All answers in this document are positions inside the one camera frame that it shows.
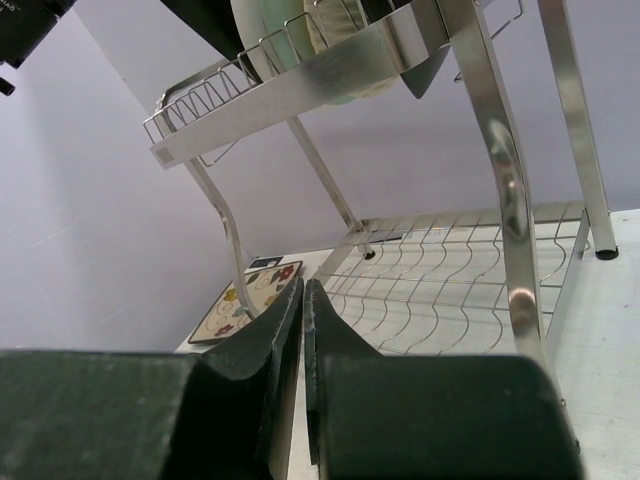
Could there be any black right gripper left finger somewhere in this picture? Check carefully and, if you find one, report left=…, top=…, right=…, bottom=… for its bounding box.
left=201, top=276, right=304, bottom=465

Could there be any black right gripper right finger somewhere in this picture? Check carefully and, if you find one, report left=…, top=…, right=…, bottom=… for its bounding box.
left=303, top=279, right=382, bottom=465

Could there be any light green floral plate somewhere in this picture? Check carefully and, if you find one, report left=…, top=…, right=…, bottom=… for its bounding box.
left=259, top=1, right=304, bottom=73

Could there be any black square floral plate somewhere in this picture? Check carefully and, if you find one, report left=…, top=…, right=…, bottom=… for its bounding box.
left=161, top=0, right=262, bottom=83

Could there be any dark teal square plate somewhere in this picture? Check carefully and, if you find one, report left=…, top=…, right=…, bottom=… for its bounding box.
left=350, top=1, right=450, bottom=99

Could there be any woven bamboo round plate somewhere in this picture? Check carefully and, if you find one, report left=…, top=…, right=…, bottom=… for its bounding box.
left=293, top=0, right=365, bottom=61

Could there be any white plate teal red rim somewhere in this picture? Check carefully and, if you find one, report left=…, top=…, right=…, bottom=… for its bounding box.
left=231, top=0, right=281, bottom=82

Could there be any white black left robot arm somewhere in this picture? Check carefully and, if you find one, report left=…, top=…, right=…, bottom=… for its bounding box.
left=0, top=0, right=76, bottom=69

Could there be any stainless steel dish rack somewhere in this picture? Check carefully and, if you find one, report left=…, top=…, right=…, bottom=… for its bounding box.
left=144, top=1, right=619, bottom=367

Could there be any cream square floral plate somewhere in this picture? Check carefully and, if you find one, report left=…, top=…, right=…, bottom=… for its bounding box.
left=187, top=259, right=305, bottom=346

